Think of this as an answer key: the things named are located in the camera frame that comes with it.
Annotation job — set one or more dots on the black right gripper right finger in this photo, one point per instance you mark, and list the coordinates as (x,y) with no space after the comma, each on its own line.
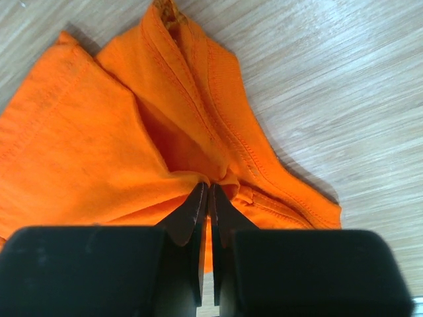
(260,272)

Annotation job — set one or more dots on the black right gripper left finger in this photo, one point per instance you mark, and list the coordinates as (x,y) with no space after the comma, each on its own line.
(108,270)

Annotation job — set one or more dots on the orange t shirt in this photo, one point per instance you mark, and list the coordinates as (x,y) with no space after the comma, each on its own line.
(123,137)

